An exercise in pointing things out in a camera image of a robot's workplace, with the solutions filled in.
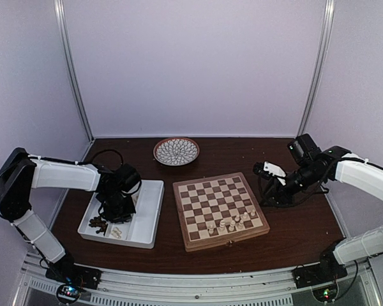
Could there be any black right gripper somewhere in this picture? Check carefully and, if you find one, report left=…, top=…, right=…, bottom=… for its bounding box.
left=260, top=161, right=324, bottom=208

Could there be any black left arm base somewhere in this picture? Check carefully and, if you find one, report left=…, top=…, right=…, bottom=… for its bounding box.
left=43, top=253, right=102, bottom=304

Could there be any wooden chess board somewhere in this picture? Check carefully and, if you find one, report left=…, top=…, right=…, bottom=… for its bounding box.
left=173, top=172, right=270, bottom=252

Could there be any aluminium corner post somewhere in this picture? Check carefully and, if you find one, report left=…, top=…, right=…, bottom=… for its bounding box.
left=297, top=0, right=336, bottom=136
left=54, top=0, right=94, bottom=142

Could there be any aluminium corner post right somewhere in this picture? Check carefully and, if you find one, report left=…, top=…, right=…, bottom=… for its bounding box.
left=297, top=0, right=336, bottom=136

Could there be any pile of white chess pieces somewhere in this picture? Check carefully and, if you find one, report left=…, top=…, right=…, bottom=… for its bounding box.
left=110, top=227, right=122, bottom=239

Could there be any pile of dark chess pieces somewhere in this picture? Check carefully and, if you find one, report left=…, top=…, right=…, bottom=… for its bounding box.
left=89, top=216, right=108, bottom=236

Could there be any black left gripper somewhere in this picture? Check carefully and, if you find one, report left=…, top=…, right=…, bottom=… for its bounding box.
left=101, top=191, right=136, bottom=223

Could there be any aluminium corner post left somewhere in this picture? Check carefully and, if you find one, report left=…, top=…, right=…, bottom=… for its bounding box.
left=54, top=0, right=94, bottom=142

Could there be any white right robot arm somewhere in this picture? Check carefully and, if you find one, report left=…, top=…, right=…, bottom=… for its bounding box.
left=253, top=134, right=383, bottom=282

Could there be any floral patterned ceramic plate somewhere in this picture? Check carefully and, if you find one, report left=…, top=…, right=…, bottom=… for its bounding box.
left=153, top=137, right=200, bottom=166

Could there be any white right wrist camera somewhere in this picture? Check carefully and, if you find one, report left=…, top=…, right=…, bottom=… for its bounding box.
left=253, top=161, right=287, bottom=186

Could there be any white compartment tray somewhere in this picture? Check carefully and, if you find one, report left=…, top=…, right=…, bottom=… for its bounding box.
left=77, top=180, right=165, bottom=249

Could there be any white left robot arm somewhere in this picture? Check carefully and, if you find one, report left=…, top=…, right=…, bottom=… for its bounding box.
left=0, top=147, right=142, bottom=283

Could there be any white chess king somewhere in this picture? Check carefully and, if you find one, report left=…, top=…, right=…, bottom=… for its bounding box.
left=218, top=219, right=226, bottom=233

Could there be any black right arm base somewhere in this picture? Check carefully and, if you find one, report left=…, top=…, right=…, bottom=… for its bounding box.
left=292, top=252, right=347, bottom=303

